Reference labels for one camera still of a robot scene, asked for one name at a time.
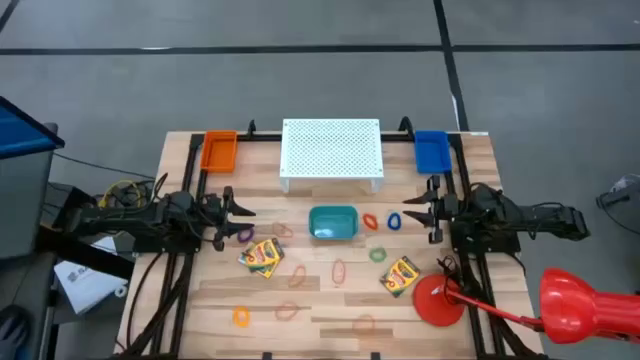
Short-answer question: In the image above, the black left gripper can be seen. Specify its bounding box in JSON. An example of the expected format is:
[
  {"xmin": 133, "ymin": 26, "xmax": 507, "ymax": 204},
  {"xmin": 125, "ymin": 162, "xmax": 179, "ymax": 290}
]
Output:
[{"xmin": 201, "ymin": 185, "xmax": 258, "ymax": 253}]

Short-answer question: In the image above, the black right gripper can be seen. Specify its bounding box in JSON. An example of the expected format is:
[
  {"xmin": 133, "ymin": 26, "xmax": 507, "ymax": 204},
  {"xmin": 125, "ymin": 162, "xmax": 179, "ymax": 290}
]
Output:
[{"xmin": 402, "ymin": 174, "xmax": 460, "ymax": 245}]

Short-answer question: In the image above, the yellow green crayon box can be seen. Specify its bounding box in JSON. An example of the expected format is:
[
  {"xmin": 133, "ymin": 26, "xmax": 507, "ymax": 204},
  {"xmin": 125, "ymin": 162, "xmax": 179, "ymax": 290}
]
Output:
[
  {"xmin": 379, "ymin": 255, "xmax": 421, "ymax": 299},
  {"xmin": 238, "ymin": 252, "xmax": 281, "ymax": 280},
  {"xmin": 243, "ymin": 238, "xmax": 285, "ymax": 269}
]

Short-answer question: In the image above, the blue plastic basket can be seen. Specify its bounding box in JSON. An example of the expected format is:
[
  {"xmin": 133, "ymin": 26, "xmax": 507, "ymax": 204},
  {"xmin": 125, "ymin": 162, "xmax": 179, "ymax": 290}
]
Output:
[{"xmin": 414, "ymin": 130, "xmax": 453, "ymax": 175}]

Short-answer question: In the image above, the orange plastic basket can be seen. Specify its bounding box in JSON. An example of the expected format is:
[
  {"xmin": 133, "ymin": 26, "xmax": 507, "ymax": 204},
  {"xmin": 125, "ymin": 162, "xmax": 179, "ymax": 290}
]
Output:
[{"xmin": 200, "ymin": 130, "xmax": 238, "ymax": 174}]

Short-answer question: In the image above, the teal plastic bin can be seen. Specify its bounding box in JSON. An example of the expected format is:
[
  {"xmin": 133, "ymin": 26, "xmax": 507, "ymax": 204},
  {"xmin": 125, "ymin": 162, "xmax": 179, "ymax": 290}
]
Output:
[{"xmin": 307, "ymin": 204, "xmax": 360, "ymax": 241}]

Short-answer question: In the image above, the red desk lamp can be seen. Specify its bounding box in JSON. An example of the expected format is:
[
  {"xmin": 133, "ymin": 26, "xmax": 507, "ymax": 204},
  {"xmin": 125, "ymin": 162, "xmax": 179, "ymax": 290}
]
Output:
[{"xmin": 412, "ymin": 267, "xmax": 640, "ymax": 346}]

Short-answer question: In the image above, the black side desk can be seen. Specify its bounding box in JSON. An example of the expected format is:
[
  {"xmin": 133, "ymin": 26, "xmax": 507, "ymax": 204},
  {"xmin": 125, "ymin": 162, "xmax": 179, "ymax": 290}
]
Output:
[{"xmin": 0, "ymin": 251, "xmax": 57, "ymax": 360}]

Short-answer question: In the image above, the small white paper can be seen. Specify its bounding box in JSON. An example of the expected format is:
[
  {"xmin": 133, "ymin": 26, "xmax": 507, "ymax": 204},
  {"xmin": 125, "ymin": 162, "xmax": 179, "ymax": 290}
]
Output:
[{"xmin": 92, "ymin": 236, "xmax": 119, "ymax": 254}]

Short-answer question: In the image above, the large white printed paper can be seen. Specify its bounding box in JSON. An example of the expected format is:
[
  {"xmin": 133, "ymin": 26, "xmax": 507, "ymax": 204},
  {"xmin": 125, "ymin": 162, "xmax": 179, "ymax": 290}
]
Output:
[{"xmin": 53, "ymin": 259, "xmax": 129, "ymax": 316}]

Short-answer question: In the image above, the computer monitor with blue screen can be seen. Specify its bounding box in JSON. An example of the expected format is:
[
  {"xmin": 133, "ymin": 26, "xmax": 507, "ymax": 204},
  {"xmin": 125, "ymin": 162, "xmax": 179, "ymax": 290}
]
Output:
[{"xmin": 0, "ymin": 95, "xmax": 66, "ymax": 261}]

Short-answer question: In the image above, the person's hand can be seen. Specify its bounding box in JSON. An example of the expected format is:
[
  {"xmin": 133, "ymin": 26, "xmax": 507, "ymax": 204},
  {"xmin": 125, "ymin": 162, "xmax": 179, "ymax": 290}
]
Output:
[{"xmin": 0, "ymin": 304, "xmax": 31, "ymax": 360}]

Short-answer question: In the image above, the black metal table frame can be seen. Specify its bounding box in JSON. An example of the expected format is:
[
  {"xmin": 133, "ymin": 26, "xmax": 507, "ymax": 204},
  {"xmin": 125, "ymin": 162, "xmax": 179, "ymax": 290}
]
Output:
[{"xmin": 114, "ymin": 117, "xmax": 551, "ymax": 360}]

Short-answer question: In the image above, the yellow cable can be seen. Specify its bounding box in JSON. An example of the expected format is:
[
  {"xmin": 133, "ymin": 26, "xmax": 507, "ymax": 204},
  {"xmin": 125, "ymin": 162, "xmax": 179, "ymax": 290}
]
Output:
[{"xmin": 98, "ymin": 179, "xmax": 144, "ymax": 209}]

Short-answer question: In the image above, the black floor cable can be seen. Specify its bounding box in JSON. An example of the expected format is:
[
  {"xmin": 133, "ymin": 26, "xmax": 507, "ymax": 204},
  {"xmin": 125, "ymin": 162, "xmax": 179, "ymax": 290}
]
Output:
[{"xmin": 124, "ymin": 249, "xmax": 166, "ymax": 351}]

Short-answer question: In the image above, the black stand with cable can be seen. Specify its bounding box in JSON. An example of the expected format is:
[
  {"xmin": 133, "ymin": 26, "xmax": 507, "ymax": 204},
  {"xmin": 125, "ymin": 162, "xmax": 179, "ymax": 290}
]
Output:
[{"xmin": 594, "ymin": 172, "xmax": 640, "ymax": 236}]

